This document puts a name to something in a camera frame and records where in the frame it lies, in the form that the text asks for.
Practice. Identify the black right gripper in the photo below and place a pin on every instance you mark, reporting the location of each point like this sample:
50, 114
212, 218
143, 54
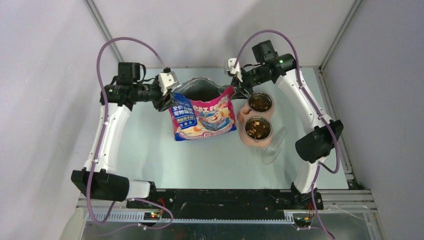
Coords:
239, 93

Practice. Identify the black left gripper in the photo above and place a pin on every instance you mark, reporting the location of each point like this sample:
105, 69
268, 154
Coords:
161, 105

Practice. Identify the pet food bag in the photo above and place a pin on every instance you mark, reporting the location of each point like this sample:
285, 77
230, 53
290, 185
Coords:
203, 110

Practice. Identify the clear plastic scoop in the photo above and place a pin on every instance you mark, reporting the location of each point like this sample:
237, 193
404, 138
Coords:
270, 153

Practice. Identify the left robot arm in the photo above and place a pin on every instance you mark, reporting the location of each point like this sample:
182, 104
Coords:
99, 178

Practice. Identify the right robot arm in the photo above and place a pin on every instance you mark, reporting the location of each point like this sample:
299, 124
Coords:
319, 147

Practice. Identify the far steel bowl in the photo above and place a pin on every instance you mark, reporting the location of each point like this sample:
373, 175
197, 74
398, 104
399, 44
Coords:
261, 102

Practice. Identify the steel bowl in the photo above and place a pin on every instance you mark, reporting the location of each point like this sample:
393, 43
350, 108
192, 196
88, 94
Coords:
261, 102
258, 128

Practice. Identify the pink double bowl stand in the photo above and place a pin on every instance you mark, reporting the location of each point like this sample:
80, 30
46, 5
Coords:
241, 117

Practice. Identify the near steel bowl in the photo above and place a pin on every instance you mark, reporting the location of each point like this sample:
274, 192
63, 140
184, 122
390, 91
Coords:
258, 128

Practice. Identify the brown kibble in bowls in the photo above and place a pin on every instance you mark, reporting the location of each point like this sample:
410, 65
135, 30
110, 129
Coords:
252, 113

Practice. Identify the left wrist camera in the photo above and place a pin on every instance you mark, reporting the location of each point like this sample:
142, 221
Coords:
168, 80

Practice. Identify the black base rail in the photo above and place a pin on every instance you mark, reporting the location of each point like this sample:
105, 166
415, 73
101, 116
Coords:
230, 204

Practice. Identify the aluminium frame front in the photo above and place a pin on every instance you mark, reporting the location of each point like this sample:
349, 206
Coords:
334, 201

